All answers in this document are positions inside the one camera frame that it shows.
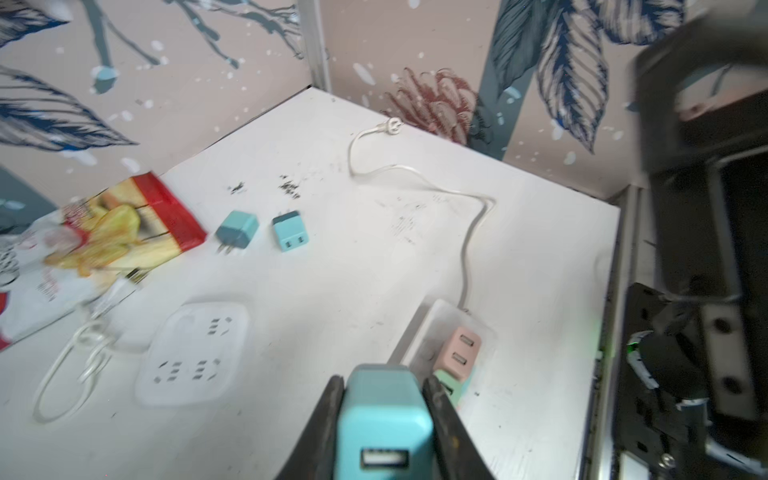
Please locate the red white chips bag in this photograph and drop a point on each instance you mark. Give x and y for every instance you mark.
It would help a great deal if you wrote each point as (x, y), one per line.
(73, 255)

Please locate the teal charger plug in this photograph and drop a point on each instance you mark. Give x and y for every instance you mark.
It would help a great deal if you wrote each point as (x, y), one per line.
(236, 231)
(384, 429)

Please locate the aluminium frame post back right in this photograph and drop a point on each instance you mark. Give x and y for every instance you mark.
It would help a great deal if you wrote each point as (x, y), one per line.
(311, 25)

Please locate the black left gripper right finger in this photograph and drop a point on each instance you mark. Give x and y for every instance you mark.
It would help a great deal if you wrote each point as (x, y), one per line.
(456, 454)

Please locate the blue charger plug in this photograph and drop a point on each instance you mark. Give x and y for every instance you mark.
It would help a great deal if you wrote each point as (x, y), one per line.
(290, 231)

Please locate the green charger plug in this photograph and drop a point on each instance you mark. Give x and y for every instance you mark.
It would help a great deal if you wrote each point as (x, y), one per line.
(453, 387)

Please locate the long white pastel power strip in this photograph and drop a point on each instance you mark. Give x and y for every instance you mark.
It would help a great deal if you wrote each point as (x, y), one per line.
(423, 346)

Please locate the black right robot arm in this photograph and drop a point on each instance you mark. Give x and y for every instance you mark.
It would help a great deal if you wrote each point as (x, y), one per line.
(692, 386)

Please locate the pink charger plug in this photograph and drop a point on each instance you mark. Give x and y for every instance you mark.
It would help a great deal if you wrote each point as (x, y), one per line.
(459, 353)

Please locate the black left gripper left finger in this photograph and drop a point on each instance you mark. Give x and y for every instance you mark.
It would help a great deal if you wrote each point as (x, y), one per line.
(313, 456)

